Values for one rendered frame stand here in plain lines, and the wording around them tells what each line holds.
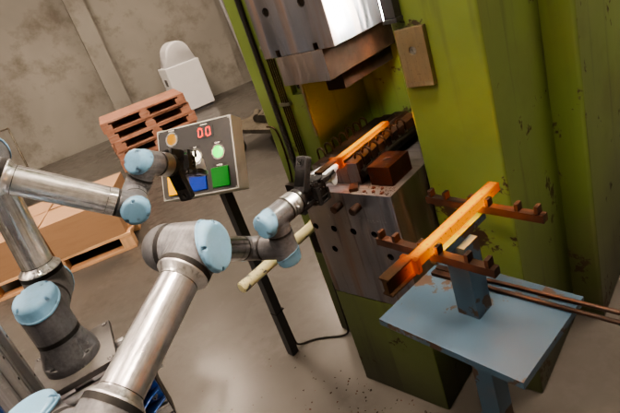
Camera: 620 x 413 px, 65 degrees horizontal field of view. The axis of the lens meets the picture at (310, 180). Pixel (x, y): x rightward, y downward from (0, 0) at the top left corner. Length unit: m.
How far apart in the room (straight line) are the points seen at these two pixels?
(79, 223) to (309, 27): 3.18
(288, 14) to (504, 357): 1.06
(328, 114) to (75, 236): 2.92
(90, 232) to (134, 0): 6.10
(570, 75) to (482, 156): 0.46
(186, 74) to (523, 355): 8.17
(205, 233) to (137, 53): 8.68
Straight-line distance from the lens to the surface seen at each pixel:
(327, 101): 1.84
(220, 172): 1.81
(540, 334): 1.26
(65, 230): 4.33
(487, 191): 1.26
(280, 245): 1.40
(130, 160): 1.46
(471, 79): 1.40
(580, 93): 1.82
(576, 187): 1.98
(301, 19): 1.47
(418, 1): 1.41
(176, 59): 8.92
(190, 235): 1.07
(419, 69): 1.44
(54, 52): 9.54
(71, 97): 9.56
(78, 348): 1.52
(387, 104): 2.00
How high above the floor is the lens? 1.57
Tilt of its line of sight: 22 degrees down
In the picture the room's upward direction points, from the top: 19 degrees counter-clockwise
